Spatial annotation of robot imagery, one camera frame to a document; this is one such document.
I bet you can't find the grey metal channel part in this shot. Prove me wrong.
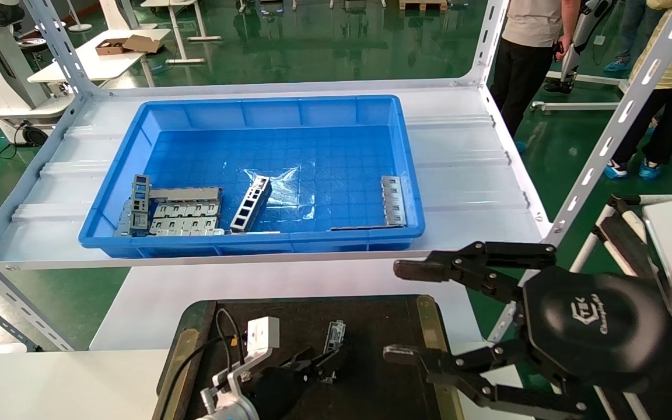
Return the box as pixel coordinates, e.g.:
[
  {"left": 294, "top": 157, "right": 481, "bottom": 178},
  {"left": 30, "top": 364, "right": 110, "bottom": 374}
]
[{"left": 320, "top": 319, "right": 347, "bottom": 385}]

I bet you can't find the silver stamped metal plate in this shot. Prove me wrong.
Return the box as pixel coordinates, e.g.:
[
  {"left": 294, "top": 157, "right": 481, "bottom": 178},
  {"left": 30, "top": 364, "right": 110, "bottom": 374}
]
[
  {"left": 152, "top": 202, "right": 221, "bottom": 219},
  {"left": 148, "top": 217, "right": 226, "bottom": 236}
]

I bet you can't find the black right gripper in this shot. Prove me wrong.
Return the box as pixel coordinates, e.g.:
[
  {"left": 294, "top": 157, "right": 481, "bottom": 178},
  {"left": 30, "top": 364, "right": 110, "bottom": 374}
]
[{"left": 383, "top": 240, "right": 672, "bottom": 420}]

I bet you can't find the grey metal ladder frame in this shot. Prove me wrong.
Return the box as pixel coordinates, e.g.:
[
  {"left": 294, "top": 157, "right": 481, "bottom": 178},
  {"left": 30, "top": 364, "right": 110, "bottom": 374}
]
[
  {"left": 230, "top": 176, "right": 273, "bottom": 233},
  {"left": 131, "top": 174, "right": 152, "bottom": 235}
]

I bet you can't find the white metal shelving rack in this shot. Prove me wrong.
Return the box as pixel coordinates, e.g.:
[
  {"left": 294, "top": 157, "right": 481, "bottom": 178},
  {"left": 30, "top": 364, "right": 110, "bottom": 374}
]
[{"left": 0, "top": 0, "right": 672, "bottom": 354}]

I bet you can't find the silver camera bracket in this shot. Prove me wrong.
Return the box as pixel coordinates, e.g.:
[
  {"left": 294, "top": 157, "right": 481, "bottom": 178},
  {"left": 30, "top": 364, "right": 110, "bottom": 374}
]
[{"left": 199, "top": 344, "right": 274, "bottom": 417}]

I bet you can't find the long grey metal housing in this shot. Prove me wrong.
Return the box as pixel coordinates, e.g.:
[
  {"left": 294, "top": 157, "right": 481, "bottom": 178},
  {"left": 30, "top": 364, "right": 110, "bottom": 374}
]
[{"left": 149, "top": 187, "right": 223, "bottom": 202}]

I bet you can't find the small silver metal plate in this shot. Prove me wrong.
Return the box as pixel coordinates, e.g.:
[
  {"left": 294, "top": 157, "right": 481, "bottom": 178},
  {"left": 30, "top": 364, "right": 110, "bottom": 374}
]
[{"left": 115, "top": 198, "right": 134, "bottom": 237}]

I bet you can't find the white table with legs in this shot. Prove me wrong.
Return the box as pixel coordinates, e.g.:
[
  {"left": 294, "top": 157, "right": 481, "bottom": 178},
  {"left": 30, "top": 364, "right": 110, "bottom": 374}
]
[{"left": 141, "top": 0, "right": 223, "bottom": 65}]

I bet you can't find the silver slotted metal plate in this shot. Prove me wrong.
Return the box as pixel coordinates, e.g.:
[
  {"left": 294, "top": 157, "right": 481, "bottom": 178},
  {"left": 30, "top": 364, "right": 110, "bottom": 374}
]
[{"left": 381, "top": 176, "right": 408, "bottom": 227}]

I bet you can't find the blue plastic bin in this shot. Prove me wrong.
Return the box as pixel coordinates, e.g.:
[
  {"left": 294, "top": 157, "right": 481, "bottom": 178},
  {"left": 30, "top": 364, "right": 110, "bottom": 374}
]
[{"left": 78, "top": 95, "right": 426, "bottom": 258}]

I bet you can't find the open cardboard box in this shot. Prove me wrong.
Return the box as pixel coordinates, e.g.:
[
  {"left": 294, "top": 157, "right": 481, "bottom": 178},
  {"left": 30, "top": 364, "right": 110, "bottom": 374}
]
[{"left": 96, "top": 34, "right": 163, "bottom": 57}]

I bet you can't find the person in white shirt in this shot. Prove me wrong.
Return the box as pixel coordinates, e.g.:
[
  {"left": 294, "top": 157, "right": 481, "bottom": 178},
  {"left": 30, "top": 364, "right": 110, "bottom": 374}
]
[{"left": 488, "top": 0, "right": 582, "bottom": 154}]

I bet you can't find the white frame with black pads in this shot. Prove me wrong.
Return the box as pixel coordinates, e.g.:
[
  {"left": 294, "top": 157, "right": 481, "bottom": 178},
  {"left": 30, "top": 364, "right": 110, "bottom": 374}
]
[{"left": 569, "top": 194, "right": 663, "bottom": 278}]

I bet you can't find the black floor cable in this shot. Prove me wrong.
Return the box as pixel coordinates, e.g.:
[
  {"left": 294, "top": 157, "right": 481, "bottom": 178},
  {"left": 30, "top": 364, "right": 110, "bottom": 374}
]
[{"left": 0, "top": 121, "right": 29, "bottom": 160}]

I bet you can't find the black work mat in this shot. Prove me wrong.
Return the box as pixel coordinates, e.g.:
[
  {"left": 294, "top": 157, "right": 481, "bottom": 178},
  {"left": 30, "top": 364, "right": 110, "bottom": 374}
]
[{"left": 152, "top": 295, "right": 466, "bottom": 420}]

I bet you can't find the wooden pallet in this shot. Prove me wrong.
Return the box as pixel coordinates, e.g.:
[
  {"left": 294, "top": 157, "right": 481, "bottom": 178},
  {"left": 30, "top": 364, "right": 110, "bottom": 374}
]
[{"left": 399, "top": 0, "right": 449, "bottom": 12}]

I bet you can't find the clear plastic bag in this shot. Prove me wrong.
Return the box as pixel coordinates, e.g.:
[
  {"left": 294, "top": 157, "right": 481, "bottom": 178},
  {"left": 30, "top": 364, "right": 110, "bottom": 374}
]
[{"left": 241, "top": 167, "right": 317, "bottom": 221}]

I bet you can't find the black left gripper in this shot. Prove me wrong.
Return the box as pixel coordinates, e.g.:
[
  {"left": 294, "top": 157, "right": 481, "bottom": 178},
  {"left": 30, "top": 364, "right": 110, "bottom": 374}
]
[{"left": 247, "top": 348, "right": 347, "bottom": 420}]

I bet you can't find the white table with box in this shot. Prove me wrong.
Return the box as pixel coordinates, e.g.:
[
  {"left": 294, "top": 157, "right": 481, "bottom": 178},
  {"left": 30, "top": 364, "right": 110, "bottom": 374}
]
[{"left": 27, "top": 28, "right": 172, "bottom": 88}]

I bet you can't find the white black humanoid robot leg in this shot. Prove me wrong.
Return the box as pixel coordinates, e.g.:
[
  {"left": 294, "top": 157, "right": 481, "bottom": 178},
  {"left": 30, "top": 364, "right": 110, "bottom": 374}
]
[{"left": 546, "top": 0, "right": 617, "bottom": 95}]

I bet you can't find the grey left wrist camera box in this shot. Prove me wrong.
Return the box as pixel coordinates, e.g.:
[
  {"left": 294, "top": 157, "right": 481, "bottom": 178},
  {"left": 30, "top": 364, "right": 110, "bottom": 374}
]
[{"left": 245, "top": 316, "right": 281, "bottom": 357}]

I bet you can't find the person in blue jeans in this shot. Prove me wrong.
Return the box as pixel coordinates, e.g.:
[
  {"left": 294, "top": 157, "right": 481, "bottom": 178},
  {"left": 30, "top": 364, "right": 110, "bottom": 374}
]
[{"left": 603, "top": 0, "right": 662, "bottom": 74}]

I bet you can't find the white floor stand base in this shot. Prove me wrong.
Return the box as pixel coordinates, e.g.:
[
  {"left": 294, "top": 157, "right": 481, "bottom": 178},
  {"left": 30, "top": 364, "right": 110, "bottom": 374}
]
[{"left": 531, "top": 69, "right": 632, "bottom": 113}]

